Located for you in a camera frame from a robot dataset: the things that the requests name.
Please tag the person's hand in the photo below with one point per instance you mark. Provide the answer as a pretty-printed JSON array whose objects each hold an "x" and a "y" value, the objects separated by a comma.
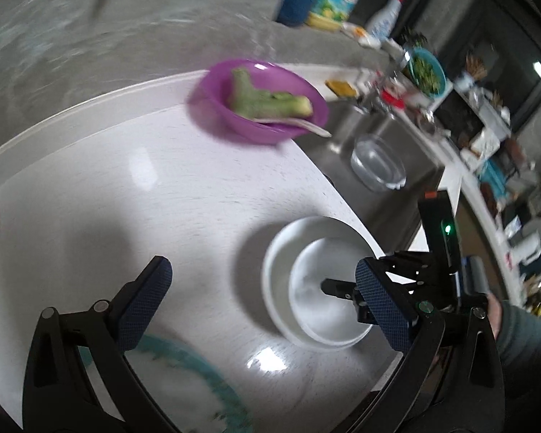
[{"x": 494, "y": 314}]

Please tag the peeled green stem vegetable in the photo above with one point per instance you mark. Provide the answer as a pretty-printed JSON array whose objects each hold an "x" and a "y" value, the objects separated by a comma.
[{"x": 249, "y": 102}]

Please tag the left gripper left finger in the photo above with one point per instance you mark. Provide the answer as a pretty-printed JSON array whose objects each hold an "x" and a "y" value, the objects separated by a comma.
[{"x": 138, "y": 301}]

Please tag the teal bowl of greens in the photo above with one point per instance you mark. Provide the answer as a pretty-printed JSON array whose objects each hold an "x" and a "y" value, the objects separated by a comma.
[{"x": 426, "y": 73}]

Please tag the white spray bottle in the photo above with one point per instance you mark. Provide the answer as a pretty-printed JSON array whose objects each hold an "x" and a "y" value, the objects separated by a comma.
[{"x": 383, "y": 21}]

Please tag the small white bowl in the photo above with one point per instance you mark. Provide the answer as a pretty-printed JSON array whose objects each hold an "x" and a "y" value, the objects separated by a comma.
[{"x": 329, "y": 292}]

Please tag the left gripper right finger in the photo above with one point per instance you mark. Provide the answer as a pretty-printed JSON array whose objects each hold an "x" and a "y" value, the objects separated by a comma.
[{"x": 388, "y": 304}]

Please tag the chrome faucet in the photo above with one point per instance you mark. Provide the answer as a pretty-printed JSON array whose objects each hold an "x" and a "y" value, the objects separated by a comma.
[{"x": 384, "y": 92}]

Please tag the purple plastic bowl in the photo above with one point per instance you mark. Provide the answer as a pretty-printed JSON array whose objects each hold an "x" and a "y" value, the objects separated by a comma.
[{"x": 216, "y": 86}]

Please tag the white spoon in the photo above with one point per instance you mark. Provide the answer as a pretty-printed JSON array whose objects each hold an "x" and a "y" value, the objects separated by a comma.
[{"x": 296, "y": 122}]

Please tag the large white bowl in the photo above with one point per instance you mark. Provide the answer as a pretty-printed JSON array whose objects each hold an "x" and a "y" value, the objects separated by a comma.
[{"x": 278, "y": 262}]

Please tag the blue utensil cup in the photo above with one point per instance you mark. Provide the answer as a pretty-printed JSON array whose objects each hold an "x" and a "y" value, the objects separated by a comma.
[{"x": 293, "y": 13}]

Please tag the teal floral plate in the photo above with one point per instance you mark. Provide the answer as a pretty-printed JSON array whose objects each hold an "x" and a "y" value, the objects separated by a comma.
[{"x": 193, "y": 395}]

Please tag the yellow sponge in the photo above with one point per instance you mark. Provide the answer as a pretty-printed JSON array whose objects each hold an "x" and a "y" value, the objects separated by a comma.
[{"x": 342, "y": 89}]

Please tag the clear glass bowl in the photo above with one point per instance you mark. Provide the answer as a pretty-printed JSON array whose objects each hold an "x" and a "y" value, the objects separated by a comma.
[{"x": 377, "y": 165}]

